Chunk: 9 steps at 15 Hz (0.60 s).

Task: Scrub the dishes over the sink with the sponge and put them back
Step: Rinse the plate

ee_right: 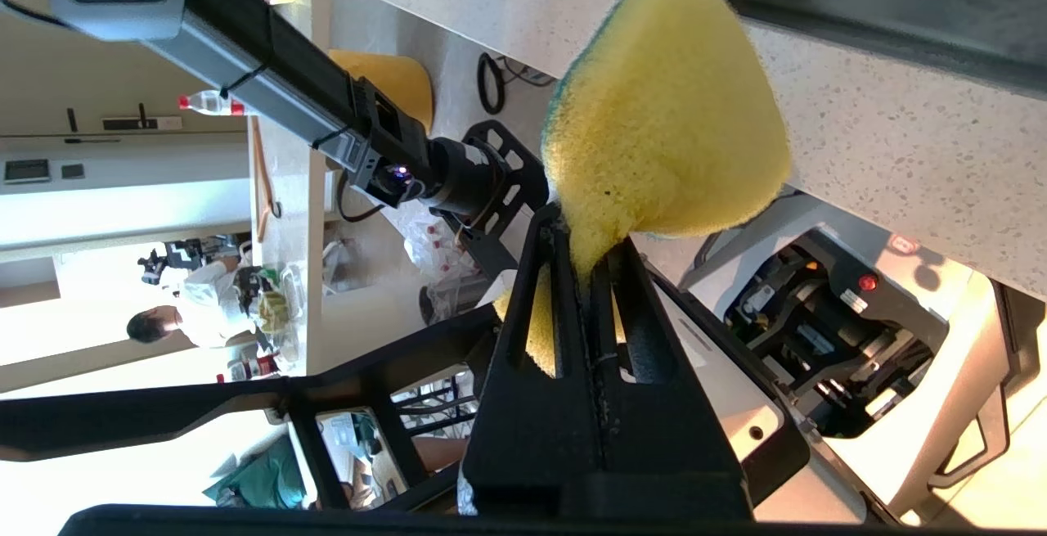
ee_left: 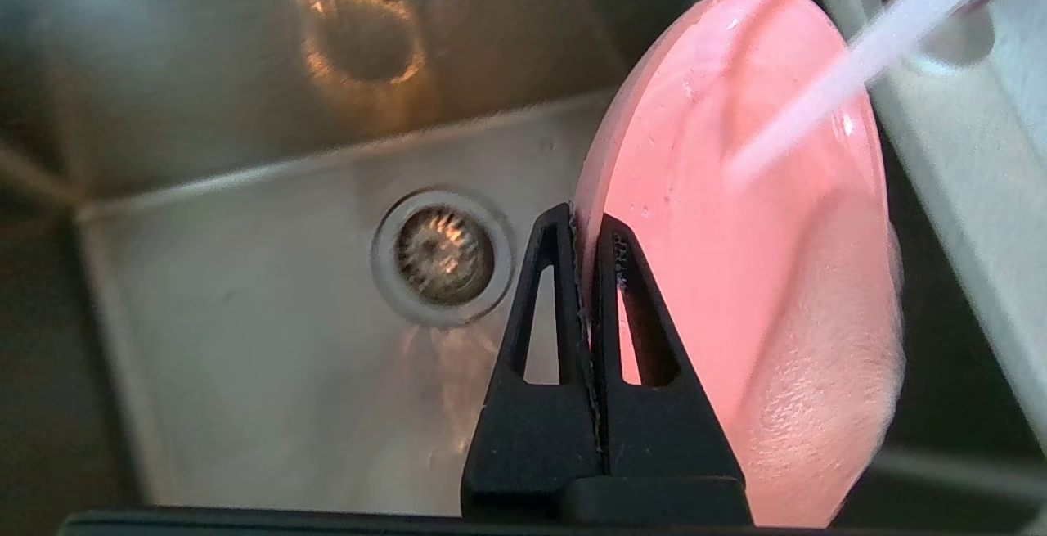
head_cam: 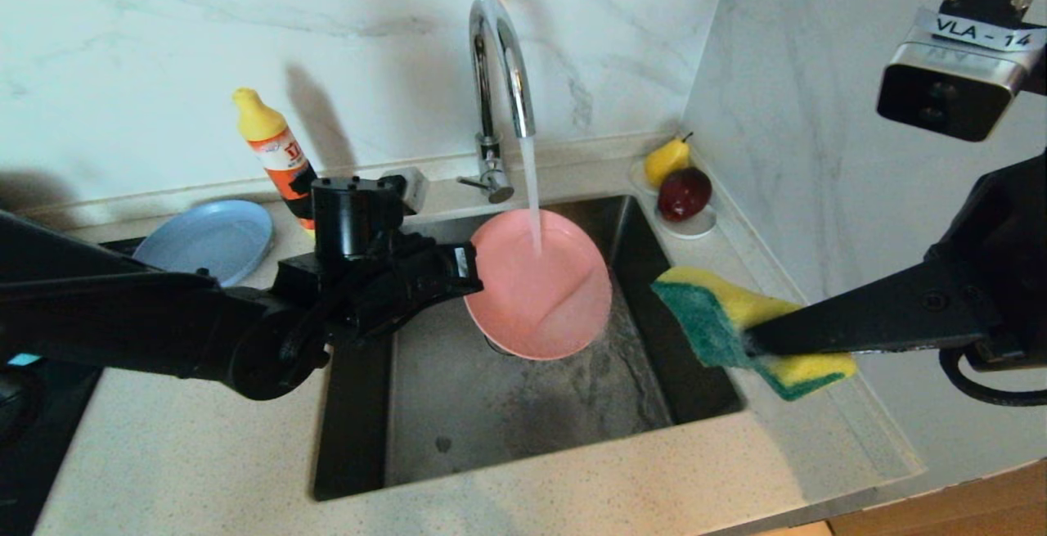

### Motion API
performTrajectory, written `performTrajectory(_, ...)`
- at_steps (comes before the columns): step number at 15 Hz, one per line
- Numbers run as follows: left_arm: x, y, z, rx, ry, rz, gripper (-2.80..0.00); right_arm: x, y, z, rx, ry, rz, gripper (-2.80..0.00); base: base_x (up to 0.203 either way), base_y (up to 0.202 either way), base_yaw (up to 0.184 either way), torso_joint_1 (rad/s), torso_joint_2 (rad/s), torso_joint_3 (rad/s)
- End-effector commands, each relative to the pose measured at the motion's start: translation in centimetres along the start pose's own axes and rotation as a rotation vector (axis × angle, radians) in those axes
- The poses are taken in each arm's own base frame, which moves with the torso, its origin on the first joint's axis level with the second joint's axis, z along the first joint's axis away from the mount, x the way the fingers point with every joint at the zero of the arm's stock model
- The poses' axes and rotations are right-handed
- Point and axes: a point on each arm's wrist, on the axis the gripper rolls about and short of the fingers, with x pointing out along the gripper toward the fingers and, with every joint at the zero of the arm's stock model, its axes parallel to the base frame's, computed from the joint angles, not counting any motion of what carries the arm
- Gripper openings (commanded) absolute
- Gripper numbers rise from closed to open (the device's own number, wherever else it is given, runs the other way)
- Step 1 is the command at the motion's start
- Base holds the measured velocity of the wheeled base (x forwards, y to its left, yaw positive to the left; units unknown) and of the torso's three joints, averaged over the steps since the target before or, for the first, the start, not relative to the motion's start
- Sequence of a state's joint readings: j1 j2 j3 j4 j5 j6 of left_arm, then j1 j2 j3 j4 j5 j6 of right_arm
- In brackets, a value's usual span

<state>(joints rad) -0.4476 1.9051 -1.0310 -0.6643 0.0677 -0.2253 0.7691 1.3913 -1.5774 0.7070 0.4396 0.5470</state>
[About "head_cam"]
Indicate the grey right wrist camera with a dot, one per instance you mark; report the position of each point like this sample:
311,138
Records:
957,78

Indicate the small white dish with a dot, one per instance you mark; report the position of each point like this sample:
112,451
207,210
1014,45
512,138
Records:
636,176
695,229

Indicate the yellow pear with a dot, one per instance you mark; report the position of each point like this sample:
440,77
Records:
664,161

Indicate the black induction cooktop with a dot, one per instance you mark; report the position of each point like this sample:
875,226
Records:
41,454

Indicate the wooden cabinet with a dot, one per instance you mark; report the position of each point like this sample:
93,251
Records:
965,511

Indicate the running water stream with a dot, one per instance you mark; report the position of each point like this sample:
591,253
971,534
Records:
532,192

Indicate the chrome faucet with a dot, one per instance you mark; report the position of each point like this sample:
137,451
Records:
491,69

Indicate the dark red apple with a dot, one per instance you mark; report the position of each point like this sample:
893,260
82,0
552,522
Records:
684,194

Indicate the pink plastic plate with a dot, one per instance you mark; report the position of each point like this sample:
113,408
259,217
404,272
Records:
540,290

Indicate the blue plastic plate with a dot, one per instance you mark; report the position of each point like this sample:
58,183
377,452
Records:
204,237

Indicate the yellow orange dish soap bottle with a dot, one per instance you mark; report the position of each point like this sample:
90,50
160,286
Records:
274,143

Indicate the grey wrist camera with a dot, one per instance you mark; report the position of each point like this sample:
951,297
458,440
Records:
957,78
413,188

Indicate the stainless steel sink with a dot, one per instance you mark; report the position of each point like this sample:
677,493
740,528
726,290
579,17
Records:
532,430

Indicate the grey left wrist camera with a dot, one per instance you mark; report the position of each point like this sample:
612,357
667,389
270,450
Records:
413,188

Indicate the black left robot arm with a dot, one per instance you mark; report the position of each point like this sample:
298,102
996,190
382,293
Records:
123,315

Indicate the teal ceramic bowl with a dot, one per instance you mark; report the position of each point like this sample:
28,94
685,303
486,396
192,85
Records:
24,359

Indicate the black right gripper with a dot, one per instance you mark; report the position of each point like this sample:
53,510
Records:
1006,249

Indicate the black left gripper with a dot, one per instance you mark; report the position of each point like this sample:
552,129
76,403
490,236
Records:
384,282

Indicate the yellow fish-shaped sponge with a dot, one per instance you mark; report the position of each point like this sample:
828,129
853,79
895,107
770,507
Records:
712,315

